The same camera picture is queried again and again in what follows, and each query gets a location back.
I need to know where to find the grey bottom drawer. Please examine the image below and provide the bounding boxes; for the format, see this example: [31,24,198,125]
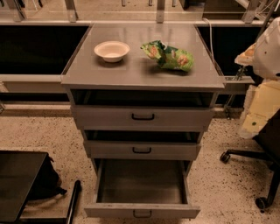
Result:
[84,159,200,219]

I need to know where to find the grey drawer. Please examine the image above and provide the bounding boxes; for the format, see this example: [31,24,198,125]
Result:
[71,89,213,131]
[84,159,200,219]
[84,130,201,160]

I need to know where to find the grey drawer cabinet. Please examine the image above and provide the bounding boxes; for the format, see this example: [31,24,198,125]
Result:
[60,22,227,176]

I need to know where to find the grey top drawer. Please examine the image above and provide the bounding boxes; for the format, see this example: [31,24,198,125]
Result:
[71,89,213,131]

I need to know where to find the grey middle drawer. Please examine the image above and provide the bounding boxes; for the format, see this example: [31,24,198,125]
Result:
[84,130,201,160]

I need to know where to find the green chip bag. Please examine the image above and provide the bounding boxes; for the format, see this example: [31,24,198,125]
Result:
[141,40,194,72]

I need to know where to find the white bowl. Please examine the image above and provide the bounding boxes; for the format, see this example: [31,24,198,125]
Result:
[94,41,130,63]

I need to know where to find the black backpack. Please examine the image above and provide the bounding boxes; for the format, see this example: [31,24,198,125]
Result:
[28,156,67,200]

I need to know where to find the black office chair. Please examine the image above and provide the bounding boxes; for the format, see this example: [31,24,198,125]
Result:
[220,108,280,211]

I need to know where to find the white cable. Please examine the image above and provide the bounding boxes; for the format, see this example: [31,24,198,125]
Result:
[202,17,217,68]

